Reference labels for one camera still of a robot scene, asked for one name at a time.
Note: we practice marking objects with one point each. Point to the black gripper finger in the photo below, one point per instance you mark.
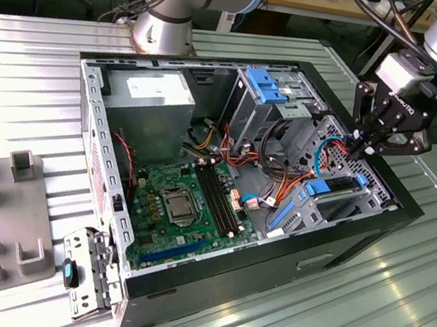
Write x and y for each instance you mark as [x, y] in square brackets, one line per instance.
[410, 145]
[363, 112]

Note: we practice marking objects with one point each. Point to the hard disk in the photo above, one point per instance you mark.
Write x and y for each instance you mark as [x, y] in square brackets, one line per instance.
[317, 188]

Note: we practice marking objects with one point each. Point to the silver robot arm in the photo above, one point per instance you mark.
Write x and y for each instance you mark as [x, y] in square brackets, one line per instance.
[160, 32]

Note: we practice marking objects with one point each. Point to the silver disk bay cage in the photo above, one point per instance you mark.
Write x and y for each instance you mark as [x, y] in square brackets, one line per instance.
[303, 217]

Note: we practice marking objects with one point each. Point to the blue drive cage latch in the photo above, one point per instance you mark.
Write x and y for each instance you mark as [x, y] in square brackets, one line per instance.
[265, 87]

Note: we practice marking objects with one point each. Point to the silver optical drive cage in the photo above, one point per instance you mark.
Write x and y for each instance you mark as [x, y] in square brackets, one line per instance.
[252, 114]

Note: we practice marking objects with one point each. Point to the black RAM slot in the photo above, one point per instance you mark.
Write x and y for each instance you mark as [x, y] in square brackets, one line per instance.
[226, 196]
[214, 198]

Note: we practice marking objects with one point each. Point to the black and silver PC case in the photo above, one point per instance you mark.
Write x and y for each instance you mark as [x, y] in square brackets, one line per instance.
[251, 269]

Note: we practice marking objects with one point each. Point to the CPU socket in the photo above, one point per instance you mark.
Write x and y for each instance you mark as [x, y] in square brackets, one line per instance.
[177, 207]

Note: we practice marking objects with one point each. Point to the silver power supply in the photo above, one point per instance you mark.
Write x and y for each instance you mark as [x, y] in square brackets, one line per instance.
[146, 118]

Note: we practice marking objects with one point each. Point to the blue expansion slot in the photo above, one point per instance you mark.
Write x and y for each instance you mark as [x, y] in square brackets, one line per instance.
[172, 251]

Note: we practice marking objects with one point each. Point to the green motherboard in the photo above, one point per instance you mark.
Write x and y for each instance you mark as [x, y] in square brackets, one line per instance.
[139, 238]

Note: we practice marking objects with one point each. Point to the black and blue card latch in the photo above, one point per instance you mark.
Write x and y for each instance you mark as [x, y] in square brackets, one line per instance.
[68, 272]

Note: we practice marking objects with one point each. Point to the grey parts rack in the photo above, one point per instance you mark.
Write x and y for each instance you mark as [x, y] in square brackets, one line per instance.
[5, 211]

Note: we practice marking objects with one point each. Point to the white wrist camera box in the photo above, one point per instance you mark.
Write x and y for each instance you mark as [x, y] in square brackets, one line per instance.
[401, 74]

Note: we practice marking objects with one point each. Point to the brown arm base plate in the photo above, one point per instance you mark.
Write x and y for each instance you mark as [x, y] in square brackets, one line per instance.
[130, 33]

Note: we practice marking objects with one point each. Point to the silver card bracket cover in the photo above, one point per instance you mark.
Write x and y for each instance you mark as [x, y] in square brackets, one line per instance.
[77, 242]

